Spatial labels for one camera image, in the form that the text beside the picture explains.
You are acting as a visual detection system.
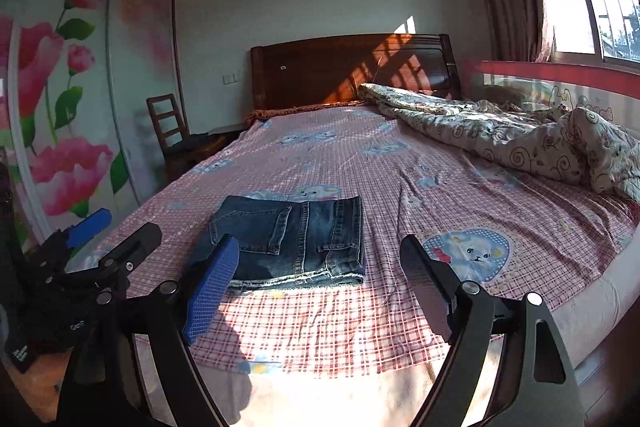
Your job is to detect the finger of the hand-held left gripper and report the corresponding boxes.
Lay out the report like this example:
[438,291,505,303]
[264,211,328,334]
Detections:
[97,222,163,283]
[35,208,112,258]

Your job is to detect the wooden chair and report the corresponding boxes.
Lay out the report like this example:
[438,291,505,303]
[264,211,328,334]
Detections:
[146,93,226,182]

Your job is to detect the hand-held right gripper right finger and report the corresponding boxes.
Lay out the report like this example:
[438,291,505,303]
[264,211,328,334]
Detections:
[400,234,586,427]

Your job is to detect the pink plaid printed bedsheet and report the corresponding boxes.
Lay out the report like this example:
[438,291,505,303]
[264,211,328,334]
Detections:
[65,99,638,375]

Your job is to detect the flower-print wardrobe doors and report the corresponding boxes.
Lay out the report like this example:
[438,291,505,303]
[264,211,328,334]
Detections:
[0,0,181,258]

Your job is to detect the wooden bed headboard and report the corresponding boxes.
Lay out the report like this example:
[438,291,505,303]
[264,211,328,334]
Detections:
[250,33,463,122]

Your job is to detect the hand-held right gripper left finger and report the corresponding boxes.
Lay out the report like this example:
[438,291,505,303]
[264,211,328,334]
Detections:
[55,234,241,427]

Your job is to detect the blue denim pants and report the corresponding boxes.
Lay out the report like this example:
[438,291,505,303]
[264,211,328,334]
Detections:
[187,194,367,295]

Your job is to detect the red bed guard rail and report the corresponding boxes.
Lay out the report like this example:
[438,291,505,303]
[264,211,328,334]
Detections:
[462,59,640,128]

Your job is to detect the white mattress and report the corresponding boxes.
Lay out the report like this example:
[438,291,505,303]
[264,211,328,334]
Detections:
[125,247,640,427]

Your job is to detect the orange fringed blanket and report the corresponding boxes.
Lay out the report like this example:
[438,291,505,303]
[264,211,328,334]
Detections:
[245,99,366,124]

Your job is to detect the cream floral quilt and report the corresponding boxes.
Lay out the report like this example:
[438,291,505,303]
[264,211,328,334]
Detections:
[357,82,640,202]

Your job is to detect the wooden nightstand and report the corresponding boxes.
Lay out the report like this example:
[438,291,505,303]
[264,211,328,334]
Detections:
[207,123,251,142]

